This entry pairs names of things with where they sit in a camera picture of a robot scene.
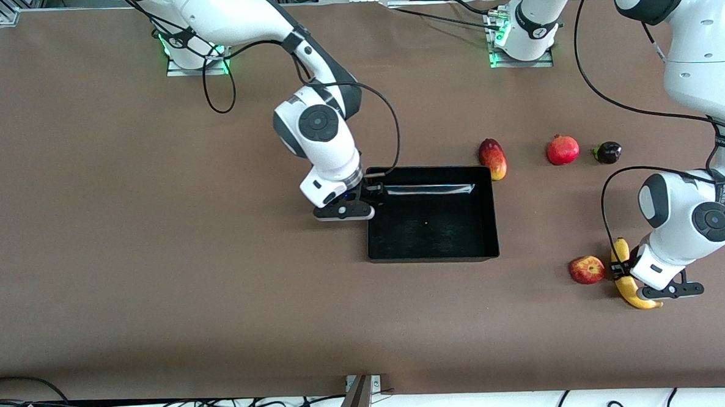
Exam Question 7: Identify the yellow banana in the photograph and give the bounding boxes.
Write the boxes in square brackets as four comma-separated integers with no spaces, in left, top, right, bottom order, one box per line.
[609,235,664,311]

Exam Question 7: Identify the red yellow apple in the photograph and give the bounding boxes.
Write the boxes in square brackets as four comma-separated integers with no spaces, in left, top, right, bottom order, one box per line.
[568,255,606,285]

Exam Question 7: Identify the black rectangular plastic box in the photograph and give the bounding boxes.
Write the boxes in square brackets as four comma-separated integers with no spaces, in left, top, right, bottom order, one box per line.
[364,161,501,266]

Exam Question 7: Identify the dark purple eggplant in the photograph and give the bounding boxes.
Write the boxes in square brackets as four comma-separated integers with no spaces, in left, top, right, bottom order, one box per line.
[591,141,624,166]

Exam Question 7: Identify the red yellow mango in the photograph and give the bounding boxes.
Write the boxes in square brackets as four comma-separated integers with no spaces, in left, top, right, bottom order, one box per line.
[478,137,509,182]

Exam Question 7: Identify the red pomegranate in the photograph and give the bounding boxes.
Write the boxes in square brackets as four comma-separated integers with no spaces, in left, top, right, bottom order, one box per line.
[545,133,581,167]

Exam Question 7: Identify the brown table cover sheet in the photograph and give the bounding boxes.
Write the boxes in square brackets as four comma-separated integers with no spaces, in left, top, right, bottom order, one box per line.
[0,0,725,407]

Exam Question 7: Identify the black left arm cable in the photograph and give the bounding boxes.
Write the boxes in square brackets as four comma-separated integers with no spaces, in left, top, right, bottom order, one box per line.
[572,0,725,268]

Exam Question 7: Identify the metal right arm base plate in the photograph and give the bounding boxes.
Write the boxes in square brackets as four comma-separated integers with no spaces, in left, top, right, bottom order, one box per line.
[164,26,231,78]

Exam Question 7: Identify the black base cable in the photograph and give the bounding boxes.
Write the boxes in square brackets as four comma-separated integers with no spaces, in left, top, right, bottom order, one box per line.
[446,0,505,18]
[389,2,493,33]

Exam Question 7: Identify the small metal bracket plate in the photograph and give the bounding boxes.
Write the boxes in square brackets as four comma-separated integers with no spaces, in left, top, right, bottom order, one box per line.
[345,374,383,393]

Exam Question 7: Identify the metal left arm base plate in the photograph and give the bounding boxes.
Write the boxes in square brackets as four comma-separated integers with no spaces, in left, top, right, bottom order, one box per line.
[486,2,555,70]

